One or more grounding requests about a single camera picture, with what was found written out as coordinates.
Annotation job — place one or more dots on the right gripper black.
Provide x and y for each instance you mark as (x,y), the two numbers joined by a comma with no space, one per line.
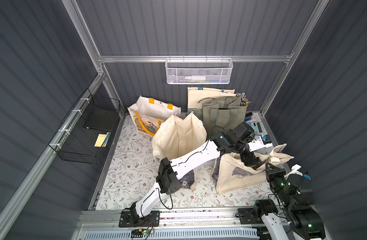
(273,171)

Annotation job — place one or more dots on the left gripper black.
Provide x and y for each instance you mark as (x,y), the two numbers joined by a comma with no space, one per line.
(252,160)

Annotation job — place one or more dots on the cream canvas bag painting print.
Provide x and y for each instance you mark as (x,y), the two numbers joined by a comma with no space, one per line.
(230,173)

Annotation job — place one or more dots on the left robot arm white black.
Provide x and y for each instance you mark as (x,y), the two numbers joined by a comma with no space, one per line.
(242,140)

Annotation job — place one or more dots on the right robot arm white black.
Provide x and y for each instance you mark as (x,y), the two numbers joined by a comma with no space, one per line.
(291,190)

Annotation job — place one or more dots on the olive green tote bag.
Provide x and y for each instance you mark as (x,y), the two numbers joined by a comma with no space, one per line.
(223,113)

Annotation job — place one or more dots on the open cream canvas bag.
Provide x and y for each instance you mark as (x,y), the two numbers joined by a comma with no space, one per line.
(176,137)

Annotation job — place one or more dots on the cream tote bag black lettering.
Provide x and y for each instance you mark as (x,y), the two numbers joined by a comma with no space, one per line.
(198,95)

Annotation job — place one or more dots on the light blue calculator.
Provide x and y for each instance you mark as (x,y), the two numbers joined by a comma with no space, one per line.
(257,127)

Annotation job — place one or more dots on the blue stapler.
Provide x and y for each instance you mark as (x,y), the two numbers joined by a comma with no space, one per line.
(248,117)

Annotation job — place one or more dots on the yellow pen holder cup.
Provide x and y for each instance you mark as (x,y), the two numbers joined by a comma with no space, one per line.
(244,102)

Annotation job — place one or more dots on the white bottle in basket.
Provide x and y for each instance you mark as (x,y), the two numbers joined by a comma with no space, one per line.
(196,78)

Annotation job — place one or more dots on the floral table mat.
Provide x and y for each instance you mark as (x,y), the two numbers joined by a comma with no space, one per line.
(133,170)

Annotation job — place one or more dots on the small green circuit board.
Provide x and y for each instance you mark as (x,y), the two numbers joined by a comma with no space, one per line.
(139,233)

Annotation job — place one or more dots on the yellow sticky note pad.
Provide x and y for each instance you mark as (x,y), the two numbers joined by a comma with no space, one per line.
(100,140)

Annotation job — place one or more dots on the black notebook in basket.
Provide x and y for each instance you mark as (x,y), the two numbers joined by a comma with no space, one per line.
(100,119)

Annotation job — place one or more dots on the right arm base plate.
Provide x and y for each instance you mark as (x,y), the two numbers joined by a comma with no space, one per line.
(247,216)

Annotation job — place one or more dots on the white tote bag yellow handles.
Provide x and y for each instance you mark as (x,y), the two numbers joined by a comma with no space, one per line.
(148,114)

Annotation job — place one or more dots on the white wire mesh basket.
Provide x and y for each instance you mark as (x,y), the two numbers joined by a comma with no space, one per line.
(216,70)

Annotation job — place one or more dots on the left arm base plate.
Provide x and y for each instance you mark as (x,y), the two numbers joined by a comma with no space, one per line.
(128,220)

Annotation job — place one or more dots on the black wire wall basket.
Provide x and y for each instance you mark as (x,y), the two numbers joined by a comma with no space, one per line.
(76,143)

